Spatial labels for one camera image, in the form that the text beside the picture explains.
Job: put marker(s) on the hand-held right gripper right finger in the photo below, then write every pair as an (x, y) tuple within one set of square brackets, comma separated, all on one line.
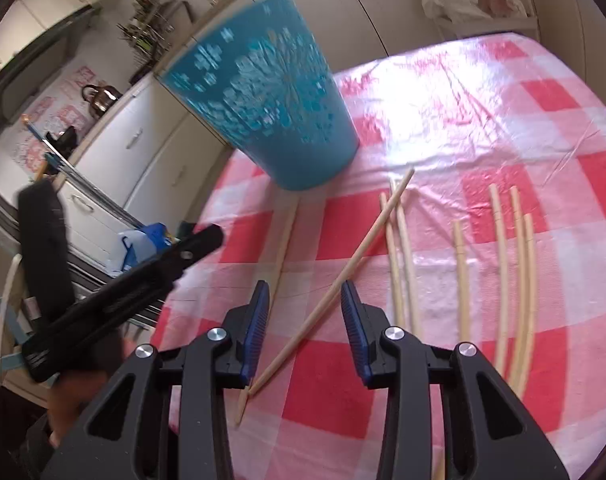
[(354, 335)]

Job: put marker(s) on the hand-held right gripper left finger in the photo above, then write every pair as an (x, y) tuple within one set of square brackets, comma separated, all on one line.
[(255, 330)]

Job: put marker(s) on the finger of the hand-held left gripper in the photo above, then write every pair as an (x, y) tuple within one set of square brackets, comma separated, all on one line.
[(153, 270)]

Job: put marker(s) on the wooden chopstick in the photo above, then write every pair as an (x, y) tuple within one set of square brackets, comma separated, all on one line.
[(532, 300), (405, 255), (285, 245), (521, 280), (461, 280), (310, 312), (390, 255)]

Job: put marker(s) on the teal cutout plastic basket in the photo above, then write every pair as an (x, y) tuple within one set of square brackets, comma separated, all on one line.
[(263, 110)]

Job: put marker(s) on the metal dish rack with utensils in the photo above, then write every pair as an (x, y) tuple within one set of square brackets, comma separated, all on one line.
[(148, 30)]

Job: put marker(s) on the person's left hand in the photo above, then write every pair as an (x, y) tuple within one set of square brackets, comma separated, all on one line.
[(75, 400)]

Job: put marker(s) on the blue white plastic bag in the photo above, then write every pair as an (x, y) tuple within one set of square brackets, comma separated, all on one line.
[(138, 247)]

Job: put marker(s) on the copper kettle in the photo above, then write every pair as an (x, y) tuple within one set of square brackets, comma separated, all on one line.
[(100, 100)]

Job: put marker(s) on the black range hood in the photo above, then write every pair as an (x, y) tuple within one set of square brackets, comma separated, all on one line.
[(28, 57)]

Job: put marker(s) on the red white checked tablecloth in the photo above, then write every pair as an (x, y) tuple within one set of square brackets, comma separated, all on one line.
[(483, 125)]

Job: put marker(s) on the white chair frame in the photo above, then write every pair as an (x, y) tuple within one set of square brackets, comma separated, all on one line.
[(5, 305)]

